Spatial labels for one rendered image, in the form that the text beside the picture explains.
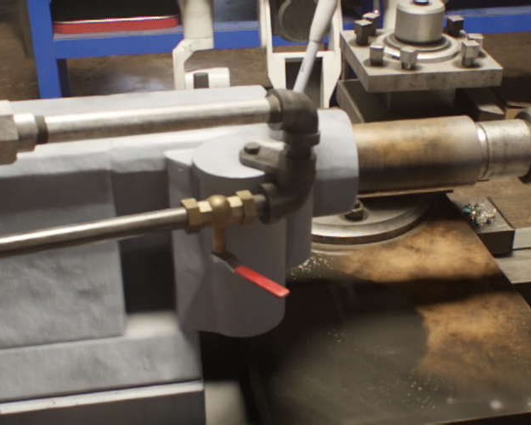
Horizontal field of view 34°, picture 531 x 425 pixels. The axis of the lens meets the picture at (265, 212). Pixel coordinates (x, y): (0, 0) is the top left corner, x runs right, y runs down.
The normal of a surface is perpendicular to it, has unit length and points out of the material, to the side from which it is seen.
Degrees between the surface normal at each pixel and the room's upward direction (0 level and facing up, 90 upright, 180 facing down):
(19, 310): 66
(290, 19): 90
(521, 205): 0
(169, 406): 90
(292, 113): 81
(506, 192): 0
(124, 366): 61
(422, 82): 90
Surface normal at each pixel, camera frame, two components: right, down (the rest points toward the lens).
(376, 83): 0.14, 0.50
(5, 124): 0.46, -0.13
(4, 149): 0.45, 0.60
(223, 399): -0.08, -0.77
